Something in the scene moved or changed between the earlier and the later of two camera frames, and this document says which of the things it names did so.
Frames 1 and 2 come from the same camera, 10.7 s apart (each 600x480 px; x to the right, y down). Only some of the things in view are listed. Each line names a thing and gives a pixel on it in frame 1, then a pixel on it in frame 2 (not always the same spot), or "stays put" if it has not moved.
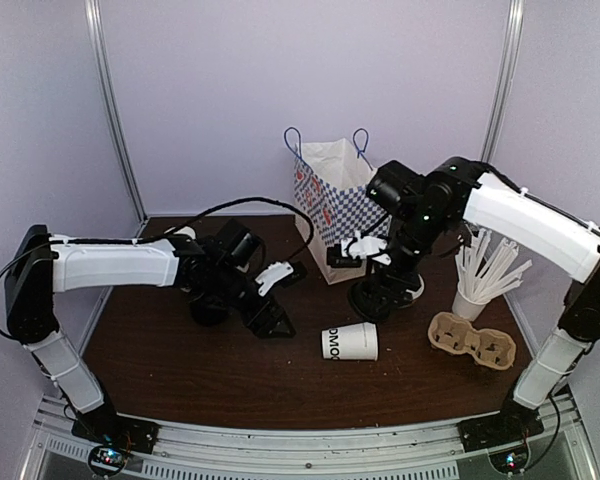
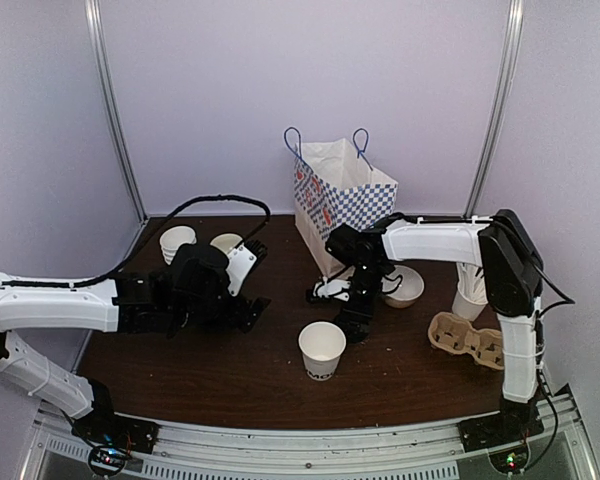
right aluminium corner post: x=499 y=108 stays put
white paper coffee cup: x=351 y=342 to x=321 y=344
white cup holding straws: x=466 y=309 stays put
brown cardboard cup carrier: x=453 y=333 stays put
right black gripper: x=386 y=278 to x=346 y=321
